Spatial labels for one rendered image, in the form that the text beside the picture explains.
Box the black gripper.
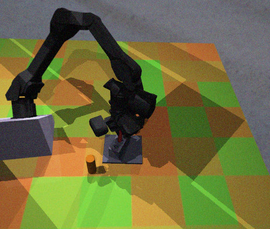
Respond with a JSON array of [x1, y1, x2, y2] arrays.
[[89, 100, 129, 137]]

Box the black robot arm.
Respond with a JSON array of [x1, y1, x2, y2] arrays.
[[5, 8, 157, 138]]

